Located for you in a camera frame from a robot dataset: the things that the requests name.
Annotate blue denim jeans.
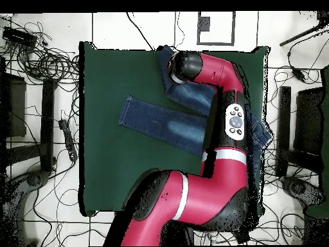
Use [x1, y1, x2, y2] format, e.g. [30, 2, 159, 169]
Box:
[118, 45, 274, 178]

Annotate dark green table cloth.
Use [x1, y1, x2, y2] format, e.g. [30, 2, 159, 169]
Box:
[78, 41, 271, 217]

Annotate black power strip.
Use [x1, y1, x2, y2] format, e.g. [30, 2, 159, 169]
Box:
[58, 118, 78, 163]

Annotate small dark grey box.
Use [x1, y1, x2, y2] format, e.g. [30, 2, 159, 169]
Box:
[197, 16, 211, 32]

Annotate black oblong box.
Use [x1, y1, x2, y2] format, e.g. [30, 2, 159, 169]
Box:
[232, 227, 251, 245]

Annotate black chair base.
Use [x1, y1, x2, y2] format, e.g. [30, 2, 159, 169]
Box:
[0, 169, 51, 246]
[280, 175, 324, 208]

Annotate black power adapter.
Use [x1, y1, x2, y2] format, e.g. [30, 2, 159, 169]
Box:
[290, 66, 307, 83]

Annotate green cloth sheet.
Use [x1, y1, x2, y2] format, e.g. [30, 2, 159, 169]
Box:
[305, 65, 329, 219]

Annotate black tripod leg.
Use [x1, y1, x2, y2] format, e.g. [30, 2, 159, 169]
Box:
[279, 11, 329, 47]

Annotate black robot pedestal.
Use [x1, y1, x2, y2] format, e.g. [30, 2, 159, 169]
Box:
[160, 221, 196, 246]

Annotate grey square frame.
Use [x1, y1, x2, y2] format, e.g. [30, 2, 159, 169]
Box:
[197, 11, 236, 46]

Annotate tangled black cables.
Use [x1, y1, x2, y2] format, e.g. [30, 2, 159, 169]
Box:
[0, 15, 80, 86]

